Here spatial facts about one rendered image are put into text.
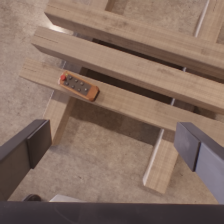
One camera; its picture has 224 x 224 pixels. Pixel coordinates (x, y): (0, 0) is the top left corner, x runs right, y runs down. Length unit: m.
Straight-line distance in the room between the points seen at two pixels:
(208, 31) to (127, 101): 0.55
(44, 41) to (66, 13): 0.17
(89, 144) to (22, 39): 0.78
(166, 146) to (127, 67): 0.41
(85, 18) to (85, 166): 0.76
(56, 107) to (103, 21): 0.49
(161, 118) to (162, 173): 0.27
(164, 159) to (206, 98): 0.33
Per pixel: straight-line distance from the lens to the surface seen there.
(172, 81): 0.76
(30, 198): 0.99
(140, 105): 0.71
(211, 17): 1.07
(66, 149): 0.98
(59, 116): 0.88
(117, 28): 0.85
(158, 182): 0.85
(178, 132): 0.16
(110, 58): 0.78
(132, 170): 0.93
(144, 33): 0.83
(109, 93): 0.73
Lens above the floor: 0.90
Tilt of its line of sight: 81 degrees down
